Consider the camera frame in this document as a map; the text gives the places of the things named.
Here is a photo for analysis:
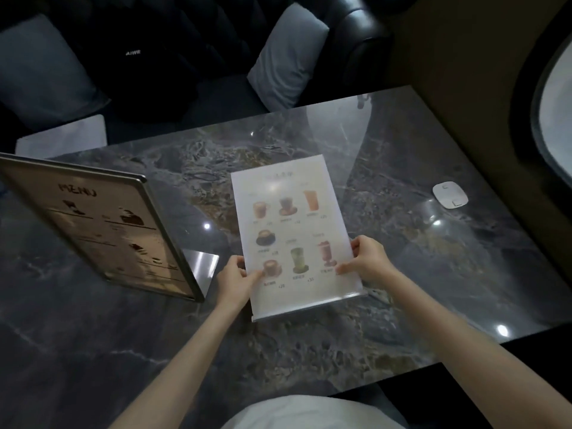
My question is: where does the person's white shirt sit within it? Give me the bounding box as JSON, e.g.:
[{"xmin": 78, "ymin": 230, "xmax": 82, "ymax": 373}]
[{"xmin": 221, "ymin": 394, "xmax": 405, "ymax": 429}]

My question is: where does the person's right hand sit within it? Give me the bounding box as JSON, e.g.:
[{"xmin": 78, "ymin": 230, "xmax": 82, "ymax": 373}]
[{"xmin": 335, "ymin": 235, "xmax": 399, "ymax": 291}]

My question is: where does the framed beige menu stand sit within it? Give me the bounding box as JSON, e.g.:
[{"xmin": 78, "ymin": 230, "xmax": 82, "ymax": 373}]
[{"xmin": 0, "ymin": 151, "xmax": 220, "ymax": 303}]

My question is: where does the black backpack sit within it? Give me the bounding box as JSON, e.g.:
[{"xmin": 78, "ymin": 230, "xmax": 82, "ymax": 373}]
[{"xmin": 85, "ymin": 4, "xmax": 224, "ymax": 123}]

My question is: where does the white flat sheet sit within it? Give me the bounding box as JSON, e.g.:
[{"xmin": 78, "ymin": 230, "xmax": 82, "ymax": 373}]
[{"xmin": 15, "ymin": 113, "xmax": 108, "ymax": 160}]

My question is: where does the grey cushion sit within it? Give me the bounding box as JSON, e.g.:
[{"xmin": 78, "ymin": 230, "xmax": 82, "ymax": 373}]
[
  {"xmin": 0, "ymin": 13, "xmax": 110, "ymax": 130},
  {"xmin": 247, "ymin": 2, "xmax": 331, "ymax": 113}
]

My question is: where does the person's right forearm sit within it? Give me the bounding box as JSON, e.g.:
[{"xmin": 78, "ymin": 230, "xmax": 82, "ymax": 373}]
[{"xmin": 380, "ymin": 274, "xmax": 572, "ymax": 429}]

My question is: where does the large rounded window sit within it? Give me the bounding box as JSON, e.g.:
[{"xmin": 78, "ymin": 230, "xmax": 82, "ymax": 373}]
[{"xmin": 514, "ymin": 21, "xmax": 572, "ymax": 192}]

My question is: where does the person's left hand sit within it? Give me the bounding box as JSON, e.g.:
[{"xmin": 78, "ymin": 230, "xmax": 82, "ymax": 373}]
[{"xmin": 216, "ymin": 255, "xmax": 265, "ymax": 311}]

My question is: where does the grey marble table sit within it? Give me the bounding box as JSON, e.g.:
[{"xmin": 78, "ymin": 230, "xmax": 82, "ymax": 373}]
[{"xmin": 0, "ymin": 84, "xmax": 572, "ymax": 429}]

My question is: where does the person's left forearm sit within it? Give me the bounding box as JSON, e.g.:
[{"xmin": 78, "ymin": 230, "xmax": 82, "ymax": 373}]
[{"xmin": 109, "ymin": 299, "xmax": 251, "ymax": 429}]

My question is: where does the white call button device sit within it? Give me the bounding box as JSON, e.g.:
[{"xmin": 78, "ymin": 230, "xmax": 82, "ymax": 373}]
[{"xmin": 431, "ymin": 181, "xmax": 470, "ymax": 212}]

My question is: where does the black tufted leather sofa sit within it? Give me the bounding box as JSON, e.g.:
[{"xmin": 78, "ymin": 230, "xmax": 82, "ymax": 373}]
[{"xmin": 0, "ymin": 0, "xmax": 394, "ymax": 146}]

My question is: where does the white drinks menu stand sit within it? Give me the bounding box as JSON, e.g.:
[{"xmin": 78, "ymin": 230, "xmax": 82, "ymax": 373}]
[{"xmin": 230, "ymin": 154, "xmax": 369, "ymax": 323}]

